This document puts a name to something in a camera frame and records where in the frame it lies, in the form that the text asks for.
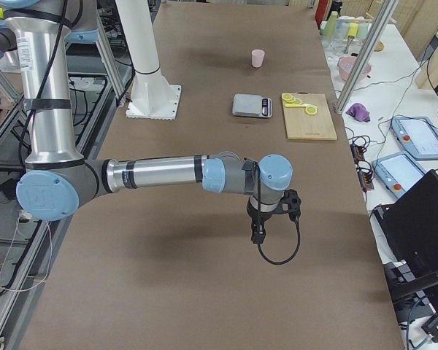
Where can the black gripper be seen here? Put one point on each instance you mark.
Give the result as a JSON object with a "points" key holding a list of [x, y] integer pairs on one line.
{"points": [[261, 218]]}

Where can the pink plastic cup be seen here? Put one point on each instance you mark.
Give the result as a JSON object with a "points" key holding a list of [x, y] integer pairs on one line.
{"points": [[257, 58]]}

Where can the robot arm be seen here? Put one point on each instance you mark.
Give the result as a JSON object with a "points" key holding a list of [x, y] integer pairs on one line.
{"points": [[58, 179]]}

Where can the silver digital kitchen scale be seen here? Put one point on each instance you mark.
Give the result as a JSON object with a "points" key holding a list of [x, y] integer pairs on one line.
{"points": [[249, 105]]}

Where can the green cup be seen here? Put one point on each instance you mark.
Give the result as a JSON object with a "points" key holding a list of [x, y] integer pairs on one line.
{"points": [[329, 28]]}

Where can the bamboo cutting board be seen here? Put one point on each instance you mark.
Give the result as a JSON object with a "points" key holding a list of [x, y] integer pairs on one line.
{"points": [[301, 126]]}

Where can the lemon slice toy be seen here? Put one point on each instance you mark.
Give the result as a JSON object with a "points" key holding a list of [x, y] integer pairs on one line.
{"points": [[311, 109], [288, 98]]}

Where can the purple cloth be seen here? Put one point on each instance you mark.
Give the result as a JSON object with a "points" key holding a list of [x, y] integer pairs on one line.
{"points": [[358, 112]]}

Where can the blue teach pendant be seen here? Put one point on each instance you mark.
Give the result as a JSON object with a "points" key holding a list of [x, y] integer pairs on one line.
{"points": [[398, 172], [417, 136]]}

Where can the black monitor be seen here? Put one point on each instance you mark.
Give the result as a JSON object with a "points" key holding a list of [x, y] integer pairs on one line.
{"points": [[410, 225]]}

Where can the pink bowl with ice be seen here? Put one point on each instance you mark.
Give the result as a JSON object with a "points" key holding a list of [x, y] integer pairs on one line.
{"points": [[345, 66]]}

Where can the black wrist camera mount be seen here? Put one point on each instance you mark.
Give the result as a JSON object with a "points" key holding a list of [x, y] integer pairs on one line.
{"points": [[290, 204]]}

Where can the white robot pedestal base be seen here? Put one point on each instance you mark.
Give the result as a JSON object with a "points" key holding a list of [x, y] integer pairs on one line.
{"points": [[152, 96]]}

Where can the aluminium frame post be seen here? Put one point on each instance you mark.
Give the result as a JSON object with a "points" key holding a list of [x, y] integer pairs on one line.
{"points": [[376, 30]]}

